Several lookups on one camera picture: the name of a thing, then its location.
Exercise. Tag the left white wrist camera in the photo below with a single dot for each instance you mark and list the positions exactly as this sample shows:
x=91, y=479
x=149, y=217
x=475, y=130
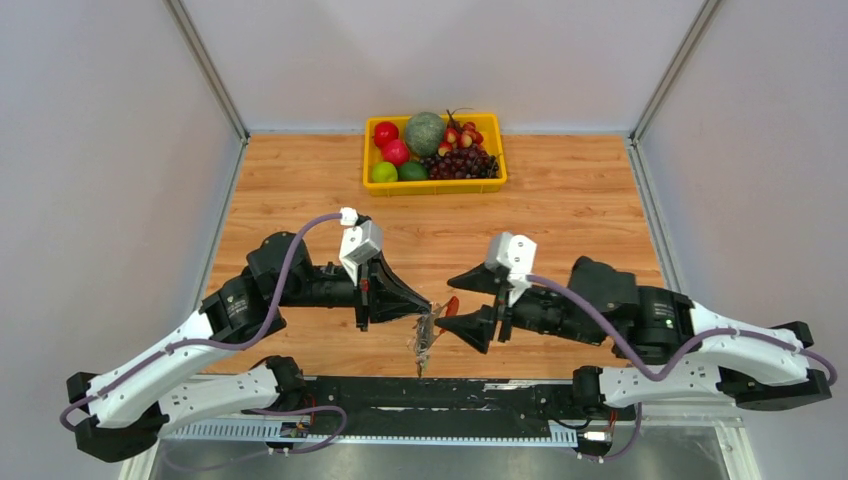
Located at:
x=362, y=240

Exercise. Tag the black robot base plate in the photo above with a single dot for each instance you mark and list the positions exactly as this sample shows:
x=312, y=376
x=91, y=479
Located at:
x=411, y=406

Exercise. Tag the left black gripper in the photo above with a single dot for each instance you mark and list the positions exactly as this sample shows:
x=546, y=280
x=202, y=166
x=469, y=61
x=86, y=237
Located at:
x=382, y=297

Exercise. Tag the slotted grey cable duct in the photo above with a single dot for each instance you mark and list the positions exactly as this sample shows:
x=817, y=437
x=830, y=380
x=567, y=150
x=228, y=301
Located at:
x=276, y=430

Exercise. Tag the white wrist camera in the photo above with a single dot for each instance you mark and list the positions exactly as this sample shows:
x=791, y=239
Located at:
x=516, y=254
x=362, y=240

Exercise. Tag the pink red apple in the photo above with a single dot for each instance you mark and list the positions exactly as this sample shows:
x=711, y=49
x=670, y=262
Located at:
x=395, y=152

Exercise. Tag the dark purple grape bunch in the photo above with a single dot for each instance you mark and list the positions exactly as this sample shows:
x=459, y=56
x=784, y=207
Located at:
x=462, y=164

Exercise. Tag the metal key organizer with rings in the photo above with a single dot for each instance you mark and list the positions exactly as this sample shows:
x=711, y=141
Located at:
x=427, y=333

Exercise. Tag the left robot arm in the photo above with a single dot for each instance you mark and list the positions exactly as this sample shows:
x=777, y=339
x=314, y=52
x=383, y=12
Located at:
x=128, y=409

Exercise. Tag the yellow plastic fruit tray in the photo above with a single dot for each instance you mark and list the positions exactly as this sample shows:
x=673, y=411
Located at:
x=488, y=125

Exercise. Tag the red cherry cluster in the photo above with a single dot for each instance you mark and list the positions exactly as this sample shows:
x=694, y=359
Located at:
x=458, y=135

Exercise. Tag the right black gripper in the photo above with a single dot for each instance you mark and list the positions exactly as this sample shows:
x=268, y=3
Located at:
x=483, y=278

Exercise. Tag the light green lime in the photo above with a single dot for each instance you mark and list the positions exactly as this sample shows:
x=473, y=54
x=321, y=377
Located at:
x=384, y=172

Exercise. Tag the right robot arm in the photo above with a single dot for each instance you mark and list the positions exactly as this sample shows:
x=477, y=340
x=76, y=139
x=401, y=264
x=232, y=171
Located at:
x=672, y=347

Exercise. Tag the dark green avocado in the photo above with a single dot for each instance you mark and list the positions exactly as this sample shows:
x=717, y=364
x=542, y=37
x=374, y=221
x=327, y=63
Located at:
x=412, y=171

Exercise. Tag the green melon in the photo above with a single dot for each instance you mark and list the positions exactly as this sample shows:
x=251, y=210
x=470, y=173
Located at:
x=423, y=133

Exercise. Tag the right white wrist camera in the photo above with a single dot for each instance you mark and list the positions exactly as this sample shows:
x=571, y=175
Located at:
x=516, y=254

